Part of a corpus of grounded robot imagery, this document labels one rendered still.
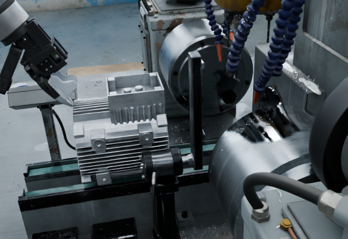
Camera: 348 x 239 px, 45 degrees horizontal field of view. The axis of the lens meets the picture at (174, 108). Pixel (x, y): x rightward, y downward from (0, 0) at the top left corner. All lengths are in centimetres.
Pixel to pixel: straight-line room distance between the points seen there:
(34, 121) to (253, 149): 104
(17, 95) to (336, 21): 80
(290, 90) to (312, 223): 49
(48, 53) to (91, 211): 38
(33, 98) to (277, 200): 76
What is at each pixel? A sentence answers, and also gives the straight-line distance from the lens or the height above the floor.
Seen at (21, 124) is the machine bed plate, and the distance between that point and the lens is 160.
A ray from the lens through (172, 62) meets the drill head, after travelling 117.
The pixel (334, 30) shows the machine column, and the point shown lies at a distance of 105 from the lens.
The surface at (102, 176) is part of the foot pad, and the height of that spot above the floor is 98.
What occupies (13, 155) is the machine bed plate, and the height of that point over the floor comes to 80.
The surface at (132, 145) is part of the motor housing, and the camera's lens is 91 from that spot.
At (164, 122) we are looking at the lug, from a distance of 91.
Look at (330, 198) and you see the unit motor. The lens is 39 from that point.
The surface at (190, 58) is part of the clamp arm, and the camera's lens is 78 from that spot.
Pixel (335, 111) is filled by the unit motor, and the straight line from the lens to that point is 45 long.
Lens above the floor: 153
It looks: 28 degrees down
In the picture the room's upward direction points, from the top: 3 degrees counter-clockwise
